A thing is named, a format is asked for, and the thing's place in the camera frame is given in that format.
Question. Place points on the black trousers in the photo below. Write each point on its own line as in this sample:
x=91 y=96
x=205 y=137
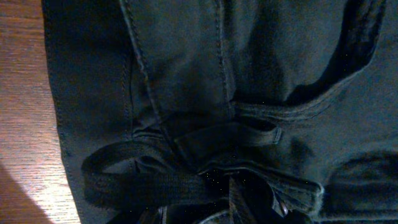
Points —
x=203 y=111

